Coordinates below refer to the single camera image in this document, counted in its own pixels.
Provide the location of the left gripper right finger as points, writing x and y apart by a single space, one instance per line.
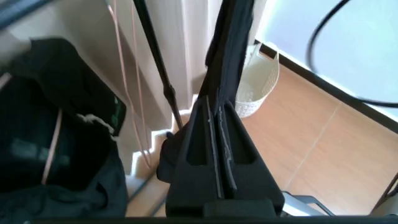
253 183

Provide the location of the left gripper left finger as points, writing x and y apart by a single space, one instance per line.
194 183

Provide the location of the black short-sleeved shirt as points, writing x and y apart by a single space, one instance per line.
230 46

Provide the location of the black shorts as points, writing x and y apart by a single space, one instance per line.
37 93

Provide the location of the white laundry basket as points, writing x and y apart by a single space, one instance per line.
258 90

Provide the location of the black clothes rack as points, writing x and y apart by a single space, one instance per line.
158 59

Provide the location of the beige curtain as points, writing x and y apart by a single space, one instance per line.
186 46

